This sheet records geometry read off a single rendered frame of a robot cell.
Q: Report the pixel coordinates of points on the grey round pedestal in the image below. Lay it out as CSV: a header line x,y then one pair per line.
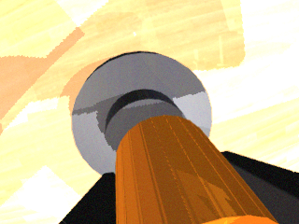
x,y
126,89

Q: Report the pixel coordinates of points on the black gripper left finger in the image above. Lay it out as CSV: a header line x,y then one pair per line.
x,y
97,206

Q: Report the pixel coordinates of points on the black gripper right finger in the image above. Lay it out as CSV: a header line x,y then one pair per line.
x,y
276,187

